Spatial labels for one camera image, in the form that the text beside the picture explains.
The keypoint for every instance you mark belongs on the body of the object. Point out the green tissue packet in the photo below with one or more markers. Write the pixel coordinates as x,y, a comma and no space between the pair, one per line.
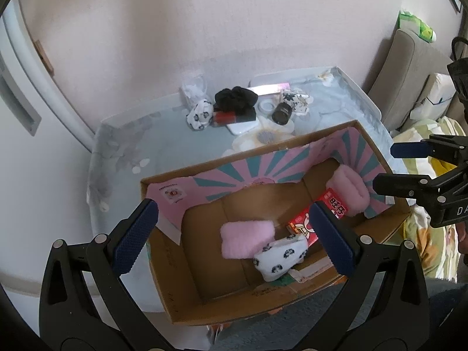
416,25

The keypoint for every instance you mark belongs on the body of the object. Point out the red snack packet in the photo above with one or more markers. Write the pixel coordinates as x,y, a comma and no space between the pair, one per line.
299,226

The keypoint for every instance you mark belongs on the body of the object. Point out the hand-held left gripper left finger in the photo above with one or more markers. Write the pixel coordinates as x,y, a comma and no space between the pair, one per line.
136,237

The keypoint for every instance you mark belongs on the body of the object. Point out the black round jar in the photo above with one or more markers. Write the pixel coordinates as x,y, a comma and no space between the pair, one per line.
281,113

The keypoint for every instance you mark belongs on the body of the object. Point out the cardboard box with pink flaps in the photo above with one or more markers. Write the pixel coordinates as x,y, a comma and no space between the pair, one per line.
204,259

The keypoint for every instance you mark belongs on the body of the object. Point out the pink shiny flat box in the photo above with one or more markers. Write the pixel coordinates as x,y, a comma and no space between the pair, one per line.
272,89

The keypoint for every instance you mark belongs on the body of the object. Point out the black bag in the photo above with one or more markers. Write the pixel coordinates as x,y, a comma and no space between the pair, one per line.
460,76

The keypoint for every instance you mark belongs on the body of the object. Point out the green and white packet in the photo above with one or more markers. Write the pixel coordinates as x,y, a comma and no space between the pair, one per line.
314,268

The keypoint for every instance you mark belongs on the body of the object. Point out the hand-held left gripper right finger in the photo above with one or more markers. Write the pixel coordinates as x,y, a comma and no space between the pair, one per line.
332,241

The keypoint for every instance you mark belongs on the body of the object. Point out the clear plastic bag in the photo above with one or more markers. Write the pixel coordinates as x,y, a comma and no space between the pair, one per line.
193,89

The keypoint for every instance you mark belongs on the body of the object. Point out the black cloth scrunchie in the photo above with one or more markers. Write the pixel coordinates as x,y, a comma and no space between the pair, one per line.
236,97

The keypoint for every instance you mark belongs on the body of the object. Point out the white cushion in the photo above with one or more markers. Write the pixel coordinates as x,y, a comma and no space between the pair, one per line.
437,95

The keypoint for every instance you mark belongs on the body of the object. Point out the panda print white sock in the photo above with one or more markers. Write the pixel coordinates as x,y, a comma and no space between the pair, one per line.
279,257
199,115

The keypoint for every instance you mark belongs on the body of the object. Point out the floral print small box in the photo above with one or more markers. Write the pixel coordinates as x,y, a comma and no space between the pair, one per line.
296,100

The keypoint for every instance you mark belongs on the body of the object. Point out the yellow green patterned blanket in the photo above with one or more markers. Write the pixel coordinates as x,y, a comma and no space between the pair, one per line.
435,248

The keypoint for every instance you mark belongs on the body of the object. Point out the white door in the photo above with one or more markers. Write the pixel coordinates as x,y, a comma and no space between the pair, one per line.
22,161

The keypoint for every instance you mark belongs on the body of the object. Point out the white square case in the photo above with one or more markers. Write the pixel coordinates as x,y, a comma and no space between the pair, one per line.
243,128

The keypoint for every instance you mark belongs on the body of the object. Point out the red and black lipstick box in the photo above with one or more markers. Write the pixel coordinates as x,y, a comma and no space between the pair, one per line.
234,116

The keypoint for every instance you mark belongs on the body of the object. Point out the beige cushion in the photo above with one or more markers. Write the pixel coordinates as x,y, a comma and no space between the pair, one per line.
406,76

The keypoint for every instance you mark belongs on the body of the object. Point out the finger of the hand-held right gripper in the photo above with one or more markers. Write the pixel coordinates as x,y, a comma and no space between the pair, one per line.
400,184
409,150

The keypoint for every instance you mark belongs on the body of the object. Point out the rolled pink towel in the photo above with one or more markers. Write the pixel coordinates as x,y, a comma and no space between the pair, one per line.
349,190
246,239

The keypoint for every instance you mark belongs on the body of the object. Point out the white tape roll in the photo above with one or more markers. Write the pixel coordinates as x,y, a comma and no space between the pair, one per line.
267,107

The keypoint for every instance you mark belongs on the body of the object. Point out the wooden door latch block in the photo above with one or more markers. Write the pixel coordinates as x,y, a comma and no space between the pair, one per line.
44,56

